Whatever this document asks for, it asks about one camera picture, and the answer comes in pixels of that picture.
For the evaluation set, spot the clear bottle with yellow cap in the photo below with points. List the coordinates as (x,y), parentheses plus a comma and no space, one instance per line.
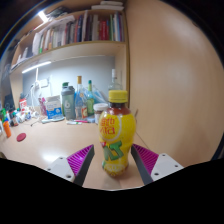
(80,100)

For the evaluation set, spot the white power strip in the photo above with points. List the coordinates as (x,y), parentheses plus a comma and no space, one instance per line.
(41,83)

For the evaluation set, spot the magenta snack bag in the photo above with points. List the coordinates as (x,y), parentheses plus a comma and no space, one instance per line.
(43,106)

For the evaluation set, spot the blue and white carton box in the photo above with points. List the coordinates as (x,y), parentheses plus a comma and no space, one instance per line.
(54,107)

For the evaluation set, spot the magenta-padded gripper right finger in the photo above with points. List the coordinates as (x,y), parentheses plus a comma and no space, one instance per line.
(160,165)

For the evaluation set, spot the clear glass bottle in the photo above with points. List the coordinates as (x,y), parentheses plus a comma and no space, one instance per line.
(114,81)

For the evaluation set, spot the white and red tube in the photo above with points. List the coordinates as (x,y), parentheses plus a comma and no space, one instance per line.
(76,122)

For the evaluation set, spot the red and white canister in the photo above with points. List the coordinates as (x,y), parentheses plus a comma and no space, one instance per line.
(23,105)

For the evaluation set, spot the brown jar with white lid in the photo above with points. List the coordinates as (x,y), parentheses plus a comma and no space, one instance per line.
(99,111)

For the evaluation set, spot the white LED light bar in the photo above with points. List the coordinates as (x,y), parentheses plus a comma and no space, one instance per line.
(36,67)
(43,16)

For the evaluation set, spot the light blue hairbrush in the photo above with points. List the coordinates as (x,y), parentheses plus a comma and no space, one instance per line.
(53,119)

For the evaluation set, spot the orange plastic cup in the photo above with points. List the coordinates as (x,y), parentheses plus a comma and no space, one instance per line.
(7,129)

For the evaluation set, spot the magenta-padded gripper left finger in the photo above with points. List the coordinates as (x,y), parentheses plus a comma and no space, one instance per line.
(63,166)

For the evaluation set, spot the wooden shelf unit with books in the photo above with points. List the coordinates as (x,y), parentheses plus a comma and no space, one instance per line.
(83,30)

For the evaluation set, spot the grey shaker bottle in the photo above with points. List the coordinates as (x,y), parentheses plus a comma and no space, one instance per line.
(68,104)

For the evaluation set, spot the yellow drink bottle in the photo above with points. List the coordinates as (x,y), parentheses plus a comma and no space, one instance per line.
(116,136)

